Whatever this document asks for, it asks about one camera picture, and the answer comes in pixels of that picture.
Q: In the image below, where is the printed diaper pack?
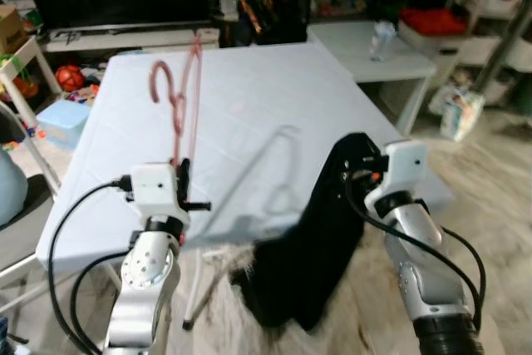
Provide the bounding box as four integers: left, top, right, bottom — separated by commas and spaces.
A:
439, 87, 485, 141

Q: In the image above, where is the short black left arm cable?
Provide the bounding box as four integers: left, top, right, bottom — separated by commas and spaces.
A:
71, 251, 134, 354

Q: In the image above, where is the grey metal folding chair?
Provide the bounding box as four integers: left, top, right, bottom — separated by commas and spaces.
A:
0, 101, 63, 306

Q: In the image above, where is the pink plastic clothes hanger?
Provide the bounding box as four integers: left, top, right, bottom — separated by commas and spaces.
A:
150, 35, 204, 165

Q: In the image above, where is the grey storage shelf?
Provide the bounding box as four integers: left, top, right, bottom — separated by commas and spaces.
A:
453, 0, 532, 115

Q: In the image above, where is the orange ball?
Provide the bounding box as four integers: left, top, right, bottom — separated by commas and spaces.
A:
56, 64, 86, 92

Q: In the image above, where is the white lidded laundry basket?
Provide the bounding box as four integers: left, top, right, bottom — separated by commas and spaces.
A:
399, 18, 500, 69

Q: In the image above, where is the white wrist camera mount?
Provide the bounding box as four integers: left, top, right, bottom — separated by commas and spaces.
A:
363, 141, 429, 216
129, 162, 188, 223

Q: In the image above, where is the large white folding table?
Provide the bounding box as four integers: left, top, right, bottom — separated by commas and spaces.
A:
35, 39, 454, 331

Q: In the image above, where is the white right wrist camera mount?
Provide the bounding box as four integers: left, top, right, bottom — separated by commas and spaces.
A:
363, 141, 429, 216

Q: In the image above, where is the red cloth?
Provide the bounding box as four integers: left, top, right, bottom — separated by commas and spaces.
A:
399, 7, 468, 36

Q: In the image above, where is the small white plastic table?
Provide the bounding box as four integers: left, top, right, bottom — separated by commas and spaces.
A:
308, 21, 439, 136

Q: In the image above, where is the black garment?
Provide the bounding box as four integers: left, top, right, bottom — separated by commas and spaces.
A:
231, 132, 387, 335

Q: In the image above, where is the black mesh bag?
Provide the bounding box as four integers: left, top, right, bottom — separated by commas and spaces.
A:
229, 0, 310, 47

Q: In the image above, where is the white toy shelf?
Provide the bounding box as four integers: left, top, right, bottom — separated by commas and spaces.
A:
0, 35, 63, 198

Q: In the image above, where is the clear plastic bottle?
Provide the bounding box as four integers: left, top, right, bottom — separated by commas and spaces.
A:
370, 21, 398, 62

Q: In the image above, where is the white television stand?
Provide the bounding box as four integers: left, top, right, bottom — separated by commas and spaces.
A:
37, 27, 221, 52

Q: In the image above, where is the cardboard box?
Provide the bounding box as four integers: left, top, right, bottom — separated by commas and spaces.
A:
0, 4, 30, 55

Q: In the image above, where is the light blue plastic stool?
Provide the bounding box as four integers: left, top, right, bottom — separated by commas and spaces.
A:
35, 97, 91, 150

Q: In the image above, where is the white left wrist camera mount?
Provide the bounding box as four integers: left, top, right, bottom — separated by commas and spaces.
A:
129, 162, 188, 223

